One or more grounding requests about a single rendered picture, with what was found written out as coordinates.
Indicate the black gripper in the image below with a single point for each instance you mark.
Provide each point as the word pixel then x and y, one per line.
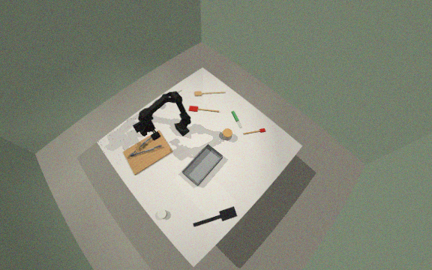
pixel 155 134

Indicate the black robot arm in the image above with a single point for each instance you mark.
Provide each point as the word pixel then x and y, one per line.
pixel 146 115

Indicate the wooden cutting board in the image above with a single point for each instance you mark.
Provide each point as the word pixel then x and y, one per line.
pixel 143 160

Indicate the short white cylinder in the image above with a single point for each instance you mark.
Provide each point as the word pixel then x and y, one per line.
pixel 162 213

